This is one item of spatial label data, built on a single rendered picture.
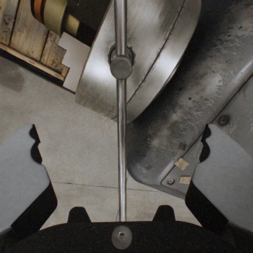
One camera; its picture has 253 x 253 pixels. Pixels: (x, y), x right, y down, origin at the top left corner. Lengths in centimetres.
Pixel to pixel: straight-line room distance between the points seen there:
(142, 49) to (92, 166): 179
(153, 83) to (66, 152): 171
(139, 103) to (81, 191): 207
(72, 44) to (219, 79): 29
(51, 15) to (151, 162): 34
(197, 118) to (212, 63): 9
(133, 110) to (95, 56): 11
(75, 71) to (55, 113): 133
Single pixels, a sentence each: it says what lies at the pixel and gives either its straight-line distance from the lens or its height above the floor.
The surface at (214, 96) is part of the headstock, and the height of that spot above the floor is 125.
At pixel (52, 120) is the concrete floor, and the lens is 172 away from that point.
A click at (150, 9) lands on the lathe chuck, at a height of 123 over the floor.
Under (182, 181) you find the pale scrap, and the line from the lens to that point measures 34.
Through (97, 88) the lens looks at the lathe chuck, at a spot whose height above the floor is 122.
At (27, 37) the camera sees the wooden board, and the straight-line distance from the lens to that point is 66.
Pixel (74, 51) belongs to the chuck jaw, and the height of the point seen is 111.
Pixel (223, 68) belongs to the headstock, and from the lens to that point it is 28.
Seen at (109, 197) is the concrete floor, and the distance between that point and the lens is 234.
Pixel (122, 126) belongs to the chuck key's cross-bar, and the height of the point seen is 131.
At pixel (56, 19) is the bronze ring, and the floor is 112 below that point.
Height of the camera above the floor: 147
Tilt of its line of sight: 64 degrees down
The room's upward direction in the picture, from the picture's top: 170 degrees clockwise
